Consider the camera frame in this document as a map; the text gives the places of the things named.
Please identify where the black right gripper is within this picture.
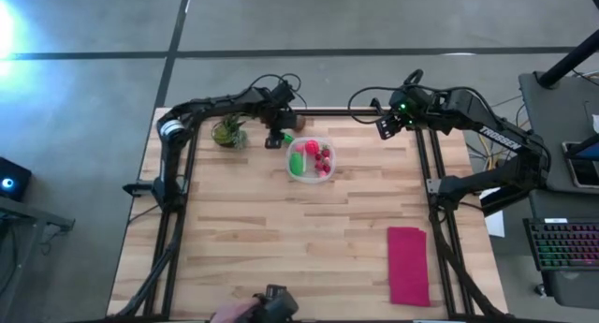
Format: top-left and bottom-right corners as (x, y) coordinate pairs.
(375, 84), (439, 141)

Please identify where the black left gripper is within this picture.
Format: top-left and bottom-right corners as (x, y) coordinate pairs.
(264, 78), (301, 150)

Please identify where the large green toy cucumber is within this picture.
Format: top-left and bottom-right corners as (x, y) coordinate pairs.
(288, 152), (306, 177)

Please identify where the clear plastic tupperware container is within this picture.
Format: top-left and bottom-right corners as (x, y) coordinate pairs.
(285, 136), (337, 184)

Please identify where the small potted green plant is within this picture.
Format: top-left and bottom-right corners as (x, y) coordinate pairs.
(211, 113), (250, 151)

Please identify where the folded red cloth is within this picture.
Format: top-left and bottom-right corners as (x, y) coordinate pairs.
(386, 226), (432, 308)

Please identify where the white paper sheet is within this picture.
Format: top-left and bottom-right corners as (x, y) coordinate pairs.
(480, 186), (507, 239)

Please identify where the grey side desk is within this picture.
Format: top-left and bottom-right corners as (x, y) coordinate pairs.
(518, 71), (599, 196)

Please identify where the person's hand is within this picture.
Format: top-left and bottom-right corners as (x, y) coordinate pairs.
(209, 297), (261, 323)

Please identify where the black diagonal pole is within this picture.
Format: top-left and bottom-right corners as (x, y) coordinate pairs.
(534, 29), (599, 89)

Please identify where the black tablet device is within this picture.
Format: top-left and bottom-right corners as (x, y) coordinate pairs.
(562, 134), (599, 189)

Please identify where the backlit rainbow keyboard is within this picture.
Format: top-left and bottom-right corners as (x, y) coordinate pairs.
(522, 216), (599, 273)

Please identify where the dark grey side table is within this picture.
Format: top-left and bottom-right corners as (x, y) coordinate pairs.
(0, 195), (77, 315)

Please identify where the black computer tower blue light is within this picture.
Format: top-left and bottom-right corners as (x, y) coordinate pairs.
(0, 155), (34, 203)

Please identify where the yellow cable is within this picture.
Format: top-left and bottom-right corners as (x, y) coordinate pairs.
(475, 135), (500, 172)

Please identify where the black aluminium table frame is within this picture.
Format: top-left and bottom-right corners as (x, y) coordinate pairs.
(111, 107), (504, 320)

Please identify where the black camera device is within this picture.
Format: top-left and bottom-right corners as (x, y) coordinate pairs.
(251, 284), (300, 323)

